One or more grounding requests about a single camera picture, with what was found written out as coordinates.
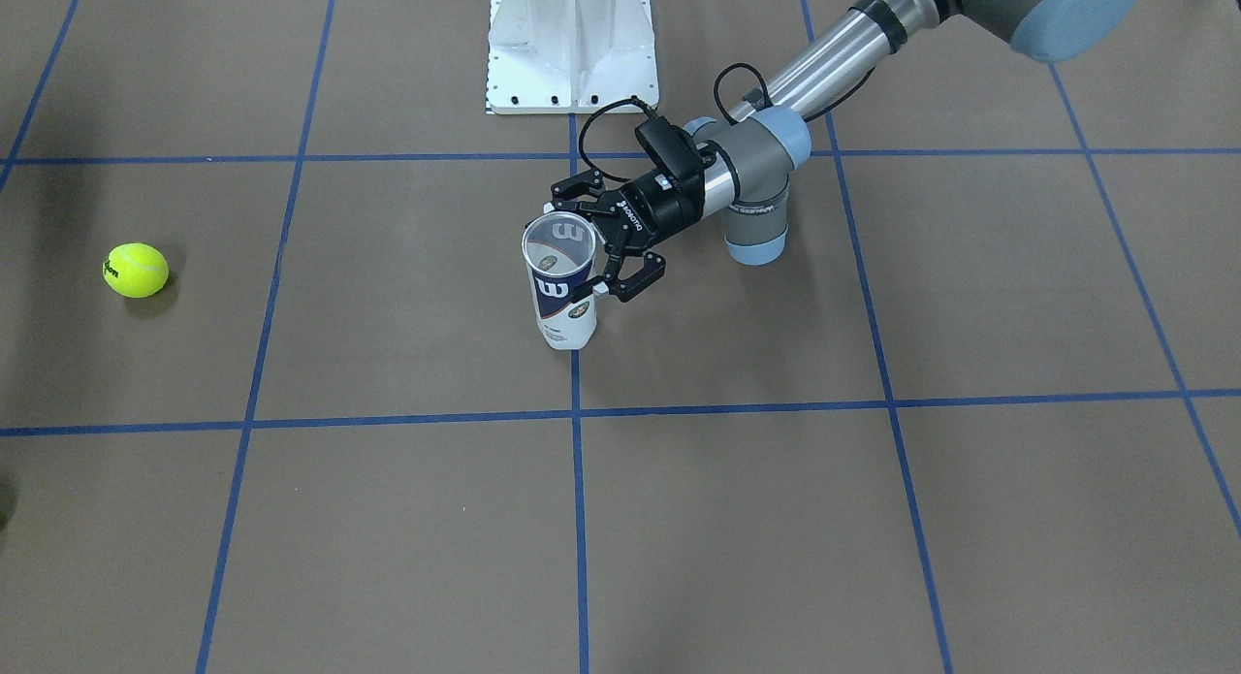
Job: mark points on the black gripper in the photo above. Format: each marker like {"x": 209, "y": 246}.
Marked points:
{"x": 662, "y": 209}

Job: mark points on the clear tennis ball can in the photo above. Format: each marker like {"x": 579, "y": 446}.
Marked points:
{"x": 558, "y": 250}

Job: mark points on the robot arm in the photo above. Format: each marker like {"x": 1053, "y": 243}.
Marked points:
{"x": 741, "y": 162}

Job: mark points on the yellow tennis ball far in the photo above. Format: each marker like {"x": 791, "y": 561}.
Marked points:
{"x": 135, "y": 270}

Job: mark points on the brown paper table mat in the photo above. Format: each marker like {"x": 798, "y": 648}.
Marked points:
{"x": 980, "y": 417}

